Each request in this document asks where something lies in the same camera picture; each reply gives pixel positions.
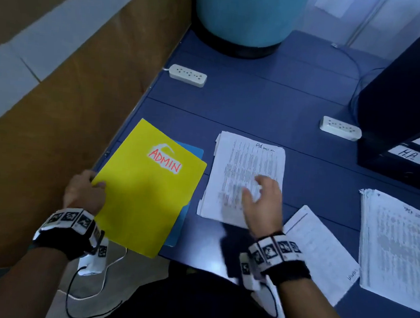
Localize person's left hand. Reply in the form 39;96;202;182
62;168;109;216

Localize person's right hand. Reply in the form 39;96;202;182
238;174;287;241

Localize yellow folder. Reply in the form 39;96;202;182
87;115;210;263

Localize white paper sheet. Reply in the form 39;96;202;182
264;202;365;318

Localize person's left forearm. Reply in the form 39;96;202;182
0;244;71;318

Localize person's dark trousers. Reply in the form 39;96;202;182
101;260;289;318

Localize black marker wristband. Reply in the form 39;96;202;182
244;229;315;288
30;204;107;264

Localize white power strip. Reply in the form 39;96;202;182
319;116;364;142
167;63;210;89

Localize teal cylindrical barrel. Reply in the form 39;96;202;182
190;0;312;62

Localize white partition panel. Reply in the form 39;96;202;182
294;0;420;64

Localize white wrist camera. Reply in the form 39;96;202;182
77;234;110;278
237;251;263;292

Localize thin power cable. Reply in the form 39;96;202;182
327;43;388;126

